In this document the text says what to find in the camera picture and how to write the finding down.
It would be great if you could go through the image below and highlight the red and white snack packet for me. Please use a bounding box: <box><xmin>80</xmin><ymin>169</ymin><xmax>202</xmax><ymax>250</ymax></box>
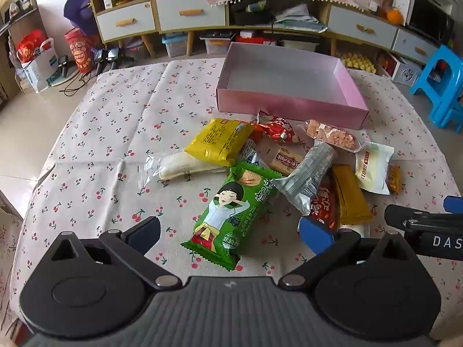
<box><xmin>309</xmin><ymin>181</ymin><xmax>341</xmax><ymax>230</ymax></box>

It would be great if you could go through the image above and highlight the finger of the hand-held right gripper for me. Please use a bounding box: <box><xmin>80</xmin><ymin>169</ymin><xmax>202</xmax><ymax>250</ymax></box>
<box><xmin>383</xmin><ymin>204</ymin><xmax>463</xmax><ymax>233</ymax></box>
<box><xmin>444</xmin><ymin>195</ymin><xmax>463</xmax><ymax>213</ymax></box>

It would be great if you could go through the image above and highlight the brown biscuit packet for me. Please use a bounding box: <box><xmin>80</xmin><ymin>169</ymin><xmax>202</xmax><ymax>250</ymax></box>
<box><xmin>239</xmin><ymin>139</ymin><xmax>308</xmax><ymax>178</ymax></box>

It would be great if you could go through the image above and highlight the white cake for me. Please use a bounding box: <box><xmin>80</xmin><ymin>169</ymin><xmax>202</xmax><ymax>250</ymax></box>
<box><xmin>138</xmin><ymin>152</ymin><xmax>232</xmax><ymax>193</ymax></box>

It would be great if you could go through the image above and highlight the wooden side shelf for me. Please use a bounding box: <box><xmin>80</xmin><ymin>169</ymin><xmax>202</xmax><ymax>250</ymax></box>
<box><xmin>0</xmin><ymin>0</ymin><xmax>40</xmax><ymax>109</ymax></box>

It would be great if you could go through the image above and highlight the red cartoon gift bag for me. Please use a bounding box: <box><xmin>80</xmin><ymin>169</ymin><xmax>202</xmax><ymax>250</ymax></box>
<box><xmin>64</xmin><ymin>27</ymin><xmax>100</xmax><ymax>75</ymax></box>

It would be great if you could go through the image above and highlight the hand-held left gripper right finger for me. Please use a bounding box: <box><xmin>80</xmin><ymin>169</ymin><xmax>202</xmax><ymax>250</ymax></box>
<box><xmin>277</xmin><ymin>219</ymin><xmax>420</xmax><ymax>288</ymax></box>

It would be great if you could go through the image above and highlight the white plastic crate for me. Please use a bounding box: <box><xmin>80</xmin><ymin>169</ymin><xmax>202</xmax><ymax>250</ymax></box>
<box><xmin>378</xmin><ymin>52</ymin><xmax>424</xmax><ymax>86</ymax></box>

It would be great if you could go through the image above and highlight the blue plastic stool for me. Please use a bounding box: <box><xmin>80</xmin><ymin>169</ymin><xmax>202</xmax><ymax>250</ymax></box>
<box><xmin>410</xmin><ymin>44</ymin><xmax>463</xmax><ymax>134</ymax></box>

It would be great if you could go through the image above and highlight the mustard yellow snack packet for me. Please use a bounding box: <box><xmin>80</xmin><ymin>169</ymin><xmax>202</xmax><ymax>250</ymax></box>
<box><xmin>332</xmin><ymin>164</ymin><xmax>374</xmax><ymax>225</ymax></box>

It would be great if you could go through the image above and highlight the clear storage box blue lid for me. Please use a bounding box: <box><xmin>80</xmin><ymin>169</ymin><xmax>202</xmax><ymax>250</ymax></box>
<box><xmin>161</xmin><ymin>32</ymin><xmax>189</xmax><ymax>58</ymax></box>

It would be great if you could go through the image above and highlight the small orange snack packet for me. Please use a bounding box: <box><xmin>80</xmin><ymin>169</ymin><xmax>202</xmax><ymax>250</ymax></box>
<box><xmin>388</xmin><ymin>165</ymin><xmax>403</xmax><ymax>195</ymax></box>

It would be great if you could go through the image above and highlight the cream white snack packet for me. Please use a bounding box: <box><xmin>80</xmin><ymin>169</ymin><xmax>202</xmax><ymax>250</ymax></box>
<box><xmin>354</xmin><ymin>142</ymin><xmax>395</xmax><ymax>195</ymax></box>

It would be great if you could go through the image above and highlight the large clear storage box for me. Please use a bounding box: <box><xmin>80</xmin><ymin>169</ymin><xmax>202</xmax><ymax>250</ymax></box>
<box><xmin>278</xmin><ymin>38</ymin><xmax>321</xmax><ymax>53</ymax></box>

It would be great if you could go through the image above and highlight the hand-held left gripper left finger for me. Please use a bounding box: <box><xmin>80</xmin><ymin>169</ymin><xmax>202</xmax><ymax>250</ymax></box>
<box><xmin>47</xmin><ymin>216</ymin><xmax>183</xmax><ymax>290</ymax></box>

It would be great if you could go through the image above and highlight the cherry print tablecloth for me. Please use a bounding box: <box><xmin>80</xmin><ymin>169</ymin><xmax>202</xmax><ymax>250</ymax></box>
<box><xmin>7</xmin><ymin>59</ymin><xmax>462</xmax><ymax>319</ymax></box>

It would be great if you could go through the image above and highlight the red shopping bag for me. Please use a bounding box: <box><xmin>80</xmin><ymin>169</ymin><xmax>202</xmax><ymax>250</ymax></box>
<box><xmin>16</xmin><ymin>29</ymin><xmax>49</xmax><ymax>64</ymax></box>

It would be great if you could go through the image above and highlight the black toaster oven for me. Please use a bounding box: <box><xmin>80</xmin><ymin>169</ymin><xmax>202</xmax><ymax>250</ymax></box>
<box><xmin>405</xmin><ymin>0</ymin><xmax>456</xmax><ymax>46</ymax></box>

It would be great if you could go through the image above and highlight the black floor cable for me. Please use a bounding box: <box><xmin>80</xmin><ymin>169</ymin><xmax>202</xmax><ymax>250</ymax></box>
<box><xmin>60</xmin><ymin>70</ymin><xmax>100</xmax><ymax>96</ymax></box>

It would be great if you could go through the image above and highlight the silver snack packet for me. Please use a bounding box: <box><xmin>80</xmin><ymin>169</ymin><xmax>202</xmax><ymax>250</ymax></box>
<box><xmin>271</xmin><ymin>142</ymin><xmax>338</xmax><ymax>215</ymax></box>

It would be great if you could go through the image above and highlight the white cabinet drawer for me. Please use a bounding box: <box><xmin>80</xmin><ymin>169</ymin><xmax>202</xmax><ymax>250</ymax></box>
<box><xmin>155</xmin><ymin>0</ymin><xmax>228</xmax><ymax>32</ymax></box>
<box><xmin>327</xmin><ymin>4</ymin><xmax>400</xmax><ymax>49</ymax></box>
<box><xmin>97</xmin><ymin>3</ymin><xmax>157</xmax><ymax>42</ymax></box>
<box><xmin>392</xmin><ymin>28</ymin><xmax>444</xmax><ymax>65</ymax></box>

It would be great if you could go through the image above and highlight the pink cardboard box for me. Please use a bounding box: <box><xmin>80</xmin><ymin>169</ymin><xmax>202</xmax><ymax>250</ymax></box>
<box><xmin>216</xmin><ymin>41</ymin><xmax>370</xmax><ymax>130</ymax></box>

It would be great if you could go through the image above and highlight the green cartoon snack packet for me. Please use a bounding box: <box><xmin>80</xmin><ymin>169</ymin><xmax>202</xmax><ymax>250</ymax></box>
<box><xmin>181</xmin><ymin>161</ymin><xmax>284</xmax><ymax>272</ymax></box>

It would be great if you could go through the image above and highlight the pink nougat clear packet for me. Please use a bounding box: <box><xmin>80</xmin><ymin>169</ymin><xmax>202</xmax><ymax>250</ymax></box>
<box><xmin>303</xmin><ymin>119</ymin><xmax>364</xmax><ymax>152</ymax></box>

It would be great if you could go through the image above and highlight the red cardboard box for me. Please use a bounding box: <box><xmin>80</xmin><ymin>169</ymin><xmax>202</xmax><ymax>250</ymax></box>
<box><xmin>235</xmin><ymin>31</ymin><xmax>277</xmax><ymax>46</ymax></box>

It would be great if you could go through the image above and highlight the clear storage box dark lid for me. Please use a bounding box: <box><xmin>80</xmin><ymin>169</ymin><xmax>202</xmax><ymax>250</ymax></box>
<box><xmin>200</xmin><ymin>31</ymin><xmax>234</xmax><ymax>56</ymax></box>

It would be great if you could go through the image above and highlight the red flower print snack packet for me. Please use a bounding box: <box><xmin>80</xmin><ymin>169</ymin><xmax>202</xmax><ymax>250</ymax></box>
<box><xmin>251</xmin><ymin>109</ymin><xmax>295</xmax><ymax>143</ymax></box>

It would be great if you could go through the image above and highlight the black bag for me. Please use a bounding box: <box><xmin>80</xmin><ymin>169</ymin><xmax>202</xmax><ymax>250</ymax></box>
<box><xmin>231</xmin><ymin>0</ymin><xmax>273</xmax><ymax>27</ymax></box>

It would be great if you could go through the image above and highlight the white paper shopping bag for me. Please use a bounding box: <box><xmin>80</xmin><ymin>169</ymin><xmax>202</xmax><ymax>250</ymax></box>
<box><xmin>21</xmin><ymin>38</ymin><xmax>60</xmax><ymax>93</ymax></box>

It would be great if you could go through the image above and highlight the yellow egg tray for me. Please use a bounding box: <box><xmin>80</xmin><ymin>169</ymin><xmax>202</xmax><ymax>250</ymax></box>
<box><xmin>340</xmin><ymin>51</ymin><xmax>377</xmax><ymax>73</ymax></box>

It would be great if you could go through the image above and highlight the purple hat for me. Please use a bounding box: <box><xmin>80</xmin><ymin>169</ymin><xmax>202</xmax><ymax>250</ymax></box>
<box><xmin>63</xmin><ymin>0</ymin><xmax>98</xmax><ymax>37</ymax></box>

